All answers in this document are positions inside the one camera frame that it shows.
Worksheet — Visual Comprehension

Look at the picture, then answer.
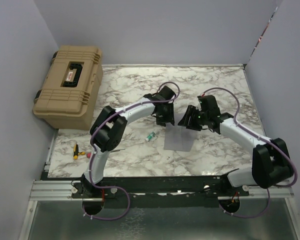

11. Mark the black metal base rail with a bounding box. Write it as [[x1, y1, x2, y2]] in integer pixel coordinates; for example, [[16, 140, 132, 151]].
[[39, 172, 251, 210]]

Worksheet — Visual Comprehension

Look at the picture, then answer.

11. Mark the green white glue stick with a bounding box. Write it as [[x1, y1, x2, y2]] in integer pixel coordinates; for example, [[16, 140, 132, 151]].
[[145, 130, 159, 142]]

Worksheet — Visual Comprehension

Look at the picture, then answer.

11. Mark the red handled screwdriver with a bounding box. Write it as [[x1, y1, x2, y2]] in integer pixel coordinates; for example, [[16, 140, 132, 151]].
[[86, 149, 124, 158]]

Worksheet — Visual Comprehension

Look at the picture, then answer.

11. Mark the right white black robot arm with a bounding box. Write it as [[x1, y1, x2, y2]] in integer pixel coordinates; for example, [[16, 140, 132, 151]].
[[178, 95, 294, 196]]

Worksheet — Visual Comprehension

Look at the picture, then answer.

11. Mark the yellow black small screwdriver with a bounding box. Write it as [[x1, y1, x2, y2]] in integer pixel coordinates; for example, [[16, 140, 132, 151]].
[[73, 143, 86, 160]]

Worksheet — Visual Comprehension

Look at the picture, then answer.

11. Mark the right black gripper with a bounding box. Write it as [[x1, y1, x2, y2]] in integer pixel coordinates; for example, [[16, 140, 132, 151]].
[[178, 104, 209, 131]]

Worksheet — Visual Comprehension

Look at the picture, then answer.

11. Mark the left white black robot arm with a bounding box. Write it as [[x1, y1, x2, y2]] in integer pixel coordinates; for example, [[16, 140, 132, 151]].
[[80, 82, 181, 198]]

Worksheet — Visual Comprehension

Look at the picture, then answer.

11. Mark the tan plastic tool case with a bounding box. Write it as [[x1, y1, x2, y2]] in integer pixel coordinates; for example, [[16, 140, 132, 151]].
[[32, 45, 103, 130]]

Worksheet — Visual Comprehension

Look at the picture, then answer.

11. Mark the aluminium frame rail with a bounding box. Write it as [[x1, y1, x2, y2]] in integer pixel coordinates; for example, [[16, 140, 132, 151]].
[[16, 178, 76, 240]]

